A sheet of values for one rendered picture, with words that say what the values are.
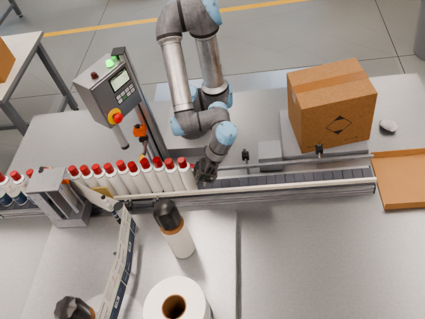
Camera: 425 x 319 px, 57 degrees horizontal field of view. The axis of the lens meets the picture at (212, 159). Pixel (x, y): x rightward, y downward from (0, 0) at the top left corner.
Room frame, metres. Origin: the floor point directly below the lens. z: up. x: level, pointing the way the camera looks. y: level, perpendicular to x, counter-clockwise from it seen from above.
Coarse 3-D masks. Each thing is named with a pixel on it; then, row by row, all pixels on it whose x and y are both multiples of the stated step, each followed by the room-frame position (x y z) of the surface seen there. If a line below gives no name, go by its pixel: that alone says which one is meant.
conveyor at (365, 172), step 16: (256, 176) 1.00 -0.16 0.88; (272, 176) 0.98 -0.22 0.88; (288, 176) 0.96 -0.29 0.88; (304, 176) 0.94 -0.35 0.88; (320, 176) 0.91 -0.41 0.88; (336, 176) 0.89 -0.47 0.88; (352, 176) 0.87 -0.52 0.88; (368, 176) 0.85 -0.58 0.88; (240, 192) 0.94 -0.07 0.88; (256, 192) 0.92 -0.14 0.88; (0, 208) 1.22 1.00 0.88; (16, 208) 1.20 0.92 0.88
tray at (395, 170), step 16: (384, 160) 0.94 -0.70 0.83; (400, 160) 0.91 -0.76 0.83; (416, 160) 0.89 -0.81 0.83; (384, 176) 0.86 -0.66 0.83; (400, 176) 0.84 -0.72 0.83; (416, 176) 0.82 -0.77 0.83; (384, 192) 0.79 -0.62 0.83; (400, 192) 0.77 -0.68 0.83; (416, 192) 0.75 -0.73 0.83; (384, 208) 0.72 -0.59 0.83; (400, 208) 0.70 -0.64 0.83
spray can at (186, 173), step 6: (180, 162) 1.01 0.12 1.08; (186, 162) 1.02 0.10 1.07; (180, 168) 1.01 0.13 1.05; (186, 168) 1.01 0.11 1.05; (180, 174) 1.01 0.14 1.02; (186, 174) 1.00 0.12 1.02; (192, 174) 1.02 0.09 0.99; (186, 180) 1.00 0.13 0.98; (192, 180) 1.01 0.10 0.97; (186, 186) 1.01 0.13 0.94; (192, 186) 1.00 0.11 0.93
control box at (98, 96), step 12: (120, 60) 1.18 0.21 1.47; (84, 72) 1.17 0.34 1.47; (96, 72) 1.15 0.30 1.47; (108, 72) 1.14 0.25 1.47; (84, 84) 1.10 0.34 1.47; (96, 84) 1.09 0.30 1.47; (108, 84) 1.11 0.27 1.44; (84, 96) 1.12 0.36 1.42; (96, 96) 1.07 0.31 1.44; (108, 96) 1.10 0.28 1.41; (132, 96) 1.16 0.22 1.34; (96, 108) 1.09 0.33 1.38; (108, 108) 1.09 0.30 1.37; (120, 108) 1.11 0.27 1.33; (132, 108) 1.14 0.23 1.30; (96, 120) 1.13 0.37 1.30; (108, 120) 1.07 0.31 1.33
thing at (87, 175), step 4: (80, 168) 1.13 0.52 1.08; (84, 168) 1.12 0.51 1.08; (88, 168) 1.13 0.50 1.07; (84, 172) 1.11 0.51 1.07; (88, 172) 1.12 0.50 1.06; (92, 172) 1.13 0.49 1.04; (84, 176) 1.12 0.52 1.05; (88, 176) 1.11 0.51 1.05; (92, 176) 1.11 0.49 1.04; (84, 180) 1.12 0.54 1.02; (88, 180) 1.10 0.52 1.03; (92, 180) 1.11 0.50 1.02; (96, 180) 1.12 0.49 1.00; (88, 184) 1.11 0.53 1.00; (92, 184) 1.10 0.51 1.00; (96, 184) 1.11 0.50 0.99
